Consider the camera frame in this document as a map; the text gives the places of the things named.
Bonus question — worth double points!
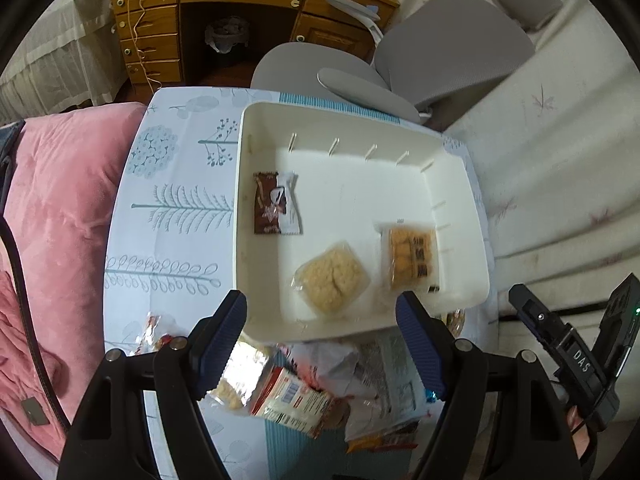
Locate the grey rectangular tag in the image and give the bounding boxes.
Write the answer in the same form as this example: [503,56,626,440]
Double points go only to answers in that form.
[21,397,49,426]

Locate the black cable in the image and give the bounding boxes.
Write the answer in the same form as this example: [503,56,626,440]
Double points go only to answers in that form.
[0,217,72,432]

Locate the white tree print tablecloth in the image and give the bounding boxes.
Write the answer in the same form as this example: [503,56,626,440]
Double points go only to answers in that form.
[102,87,501,480]

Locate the grey printed snack packet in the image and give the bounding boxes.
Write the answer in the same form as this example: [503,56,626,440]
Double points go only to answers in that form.
[350,337,432,426]

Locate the orange red snack packet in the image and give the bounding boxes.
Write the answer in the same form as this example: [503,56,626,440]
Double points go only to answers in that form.
[345,422,421,456]

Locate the trash bin with plastic bag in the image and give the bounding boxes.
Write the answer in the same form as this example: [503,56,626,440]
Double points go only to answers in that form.
[204,16,251,56]

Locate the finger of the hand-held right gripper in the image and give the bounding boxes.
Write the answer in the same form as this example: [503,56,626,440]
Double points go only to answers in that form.
[508,283,571,356]

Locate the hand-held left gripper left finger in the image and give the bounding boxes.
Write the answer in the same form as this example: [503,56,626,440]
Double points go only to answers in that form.
[57,290,248,480]

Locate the small red white candy packet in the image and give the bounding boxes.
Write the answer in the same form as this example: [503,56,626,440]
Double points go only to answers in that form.
[131,312,189,356]

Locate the person's right hand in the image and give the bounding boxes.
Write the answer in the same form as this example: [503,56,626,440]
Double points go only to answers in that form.
[566,405,601,463]

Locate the grey office chair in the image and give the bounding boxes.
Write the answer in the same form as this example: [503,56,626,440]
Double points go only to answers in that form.
[250,0,563,128]

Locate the white crumpled snack packet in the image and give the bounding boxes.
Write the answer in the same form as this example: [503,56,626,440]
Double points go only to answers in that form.
[290,340,371,411]

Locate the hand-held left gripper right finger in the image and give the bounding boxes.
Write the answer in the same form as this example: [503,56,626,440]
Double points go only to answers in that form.
[395,290,586,480]

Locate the orange cookie packet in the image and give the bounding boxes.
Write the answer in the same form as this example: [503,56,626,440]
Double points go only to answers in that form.
[377,221,443,295]

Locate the pink blanket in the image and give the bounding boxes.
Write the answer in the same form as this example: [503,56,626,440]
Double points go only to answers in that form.
[0,101,151,480]

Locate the clear rice cracker packet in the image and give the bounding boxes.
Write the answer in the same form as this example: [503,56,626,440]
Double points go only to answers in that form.
[207,340,274,413]
[291,241,372,317]

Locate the clear nut snack packet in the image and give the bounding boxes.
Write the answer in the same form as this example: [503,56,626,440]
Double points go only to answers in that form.
[442,310,469,337]

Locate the beige sheer curtain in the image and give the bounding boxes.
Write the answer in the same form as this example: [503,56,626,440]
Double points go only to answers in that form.
[0,0,132,126]

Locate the dark blue cloth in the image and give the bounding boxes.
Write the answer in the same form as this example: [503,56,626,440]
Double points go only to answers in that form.
[0,120,27,211]

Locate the brown chocolate snack packet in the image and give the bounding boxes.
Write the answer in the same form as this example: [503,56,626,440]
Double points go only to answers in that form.
[252,171,304,236]

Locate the red white snack packet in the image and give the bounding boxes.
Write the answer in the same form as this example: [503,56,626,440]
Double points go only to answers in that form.
[248,366,335,440]

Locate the white plastic storage box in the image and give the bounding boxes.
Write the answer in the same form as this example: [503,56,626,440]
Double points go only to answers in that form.
[232,101,493,343]

